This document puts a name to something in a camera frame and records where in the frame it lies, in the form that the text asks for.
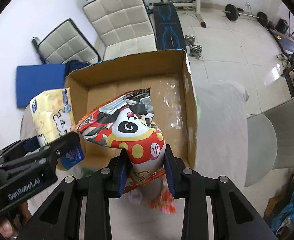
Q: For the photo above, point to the green snack packet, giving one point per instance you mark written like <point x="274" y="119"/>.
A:
<point x="86" y="172"/>

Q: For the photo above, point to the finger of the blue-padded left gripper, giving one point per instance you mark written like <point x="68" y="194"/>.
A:
<point x="30" y="144"/>

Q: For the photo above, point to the white squat rack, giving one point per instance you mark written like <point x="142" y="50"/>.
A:
<point x="195" y="5"/>

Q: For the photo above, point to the white padded chair left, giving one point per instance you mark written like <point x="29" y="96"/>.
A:
<point x="65" y="43"/>

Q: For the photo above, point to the grey table cloth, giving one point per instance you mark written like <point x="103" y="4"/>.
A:
<point x="222" y="149"/>

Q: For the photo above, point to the white padded chair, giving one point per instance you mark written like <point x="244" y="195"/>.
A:
<point x="123" y="27"/>
<point x="65" y="43"/>

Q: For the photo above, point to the white padded chair right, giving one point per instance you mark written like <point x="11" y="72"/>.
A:
<point x="123" y="27"/>

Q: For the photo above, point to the orange panda snack packet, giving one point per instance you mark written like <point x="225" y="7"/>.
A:
<point x="127" y="123"/>

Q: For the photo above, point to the black blue weight bench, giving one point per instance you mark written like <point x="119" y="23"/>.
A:
<point x="169" y="34"/>

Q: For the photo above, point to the black treadmill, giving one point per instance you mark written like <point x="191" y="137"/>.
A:
<point x="285" y="43"/>

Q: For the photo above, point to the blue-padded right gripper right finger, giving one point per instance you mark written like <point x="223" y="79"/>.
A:
<point x="233" y="215"/>

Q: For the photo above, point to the cardboard box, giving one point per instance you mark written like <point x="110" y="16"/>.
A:
<point x="167" y="96"/>

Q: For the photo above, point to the purple soft cloth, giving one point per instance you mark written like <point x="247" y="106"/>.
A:
<point x="135" y="196"/>

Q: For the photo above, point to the blue mat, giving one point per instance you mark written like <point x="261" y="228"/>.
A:
<point x="34" y="79"/>

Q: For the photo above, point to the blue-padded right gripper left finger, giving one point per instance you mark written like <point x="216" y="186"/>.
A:
<point x="60" y="214"/>

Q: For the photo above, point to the dumbbell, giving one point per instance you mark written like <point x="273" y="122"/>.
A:
<point x="195" y="49"/>

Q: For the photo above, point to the floor barbell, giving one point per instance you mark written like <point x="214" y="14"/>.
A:
<point x="233" y="13"/>

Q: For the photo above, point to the dark blue cloth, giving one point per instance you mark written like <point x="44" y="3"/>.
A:
<point x="73" y="65"/>

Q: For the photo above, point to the yellow tissue pack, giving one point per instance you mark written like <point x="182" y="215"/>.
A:
<point x="52" y="115"/>

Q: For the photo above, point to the grey plastic chair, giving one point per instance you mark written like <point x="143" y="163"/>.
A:
<point x="270" y="141"/>

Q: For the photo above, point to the person's left hand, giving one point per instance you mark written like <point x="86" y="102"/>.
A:
<point x="7" y="229"/>

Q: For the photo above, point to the red snack packet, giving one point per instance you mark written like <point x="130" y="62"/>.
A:
<point x="164" y="202"/>

